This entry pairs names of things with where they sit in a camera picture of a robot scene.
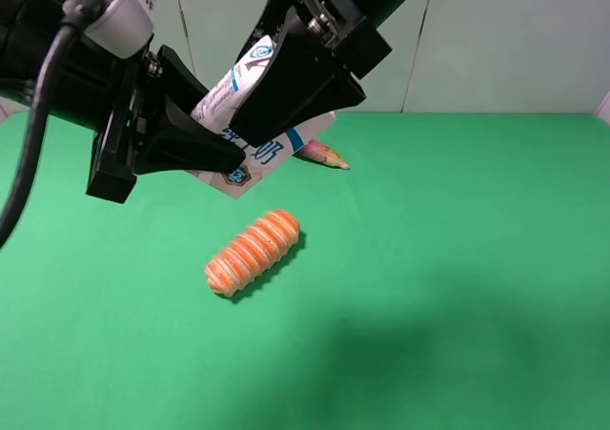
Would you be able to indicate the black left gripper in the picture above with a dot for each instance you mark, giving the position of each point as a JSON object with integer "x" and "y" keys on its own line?
{"x": 96, "y": 91}

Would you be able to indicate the white blue milk carton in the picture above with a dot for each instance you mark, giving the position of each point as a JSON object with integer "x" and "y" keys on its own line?
{"x": 253, "y": 130}

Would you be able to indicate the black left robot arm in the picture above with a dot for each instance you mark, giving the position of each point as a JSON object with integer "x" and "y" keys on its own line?
{"x": 139, "y": 109}

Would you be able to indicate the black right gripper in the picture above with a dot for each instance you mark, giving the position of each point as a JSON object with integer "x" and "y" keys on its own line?
{"x": 303, "y": 79}

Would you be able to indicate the purple eggplant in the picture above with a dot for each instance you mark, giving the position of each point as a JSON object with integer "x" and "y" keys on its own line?
{"x": 319, "y": 152}

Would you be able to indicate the orange striped bread roll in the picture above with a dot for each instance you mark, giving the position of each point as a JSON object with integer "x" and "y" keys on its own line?
{"x": 252, "y": 253}

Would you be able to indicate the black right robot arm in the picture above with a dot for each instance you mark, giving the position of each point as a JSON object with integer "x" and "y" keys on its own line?
{"x": 322, "y": 49}

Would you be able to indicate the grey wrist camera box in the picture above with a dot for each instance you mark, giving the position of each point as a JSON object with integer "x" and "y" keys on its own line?
{"x": 123, "y": 28}

